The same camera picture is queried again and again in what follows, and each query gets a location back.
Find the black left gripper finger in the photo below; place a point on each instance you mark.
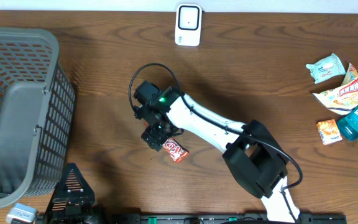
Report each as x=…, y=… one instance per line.
x=74, y=187
x=52, y=200

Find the red Top chocolate bar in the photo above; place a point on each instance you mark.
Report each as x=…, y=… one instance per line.
x=158, y=138

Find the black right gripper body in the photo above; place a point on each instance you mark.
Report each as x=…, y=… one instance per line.
x=156, y=134

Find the cream snack bag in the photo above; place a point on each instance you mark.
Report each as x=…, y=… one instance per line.
x=343, y=99

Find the teal mouthwash bottle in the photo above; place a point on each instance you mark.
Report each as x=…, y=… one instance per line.
x=357, y=119

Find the light teal snack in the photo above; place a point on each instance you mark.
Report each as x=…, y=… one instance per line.
x=326, y=68

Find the small orange snack packet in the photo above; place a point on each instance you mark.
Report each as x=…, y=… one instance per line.
x=328, y=131

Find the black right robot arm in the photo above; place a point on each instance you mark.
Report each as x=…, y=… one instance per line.
x=252, y=155

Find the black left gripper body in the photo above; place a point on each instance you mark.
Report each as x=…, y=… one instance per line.
x=84, y=214

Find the grey plastic mesh basket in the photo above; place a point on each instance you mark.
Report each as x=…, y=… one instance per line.
x=37, y=103

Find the white barcode scanner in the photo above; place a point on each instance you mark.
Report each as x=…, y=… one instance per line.
x=188, y=25

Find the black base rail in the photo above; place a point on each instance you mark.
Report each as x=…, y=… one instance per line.
x=304, y=218

